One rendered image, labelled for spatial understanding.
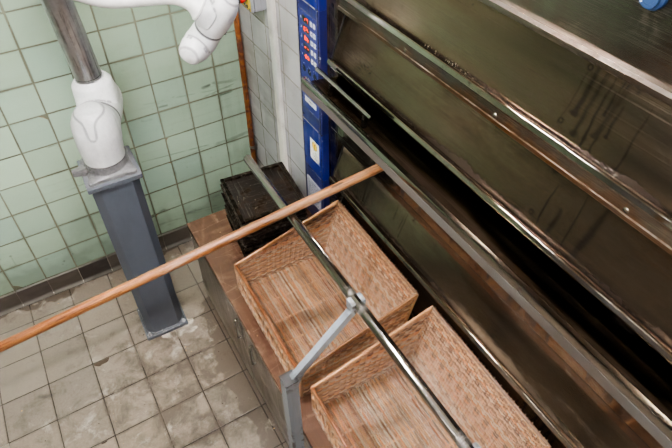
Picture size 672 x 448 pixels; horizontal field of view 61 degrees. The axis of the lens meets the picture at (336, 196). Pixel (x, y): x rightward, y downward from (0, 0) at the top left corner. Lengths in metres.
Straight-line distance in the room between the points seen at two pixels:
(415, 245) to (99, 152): 1.18
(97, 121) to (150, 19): 0.64
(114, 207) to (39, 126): 0.58
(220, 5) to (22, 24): 0.91
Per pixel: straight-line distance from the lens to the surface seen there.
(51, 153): 2.88
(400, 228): 1.99
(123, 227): 2.48
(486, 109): 1.43
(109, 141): 2.25
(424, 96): 1.63
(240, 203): 2.36
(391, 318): 2.02
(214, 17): 1.98
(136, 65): 2.75
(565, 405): 1.71
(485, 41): 1.38
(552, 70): 1.27
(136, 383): 2.93
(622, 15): 1.15
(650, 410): 1.26
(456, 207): 1.51
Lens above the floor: 2.43
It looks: 43 degrees down
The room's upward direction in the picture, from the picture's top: straight up
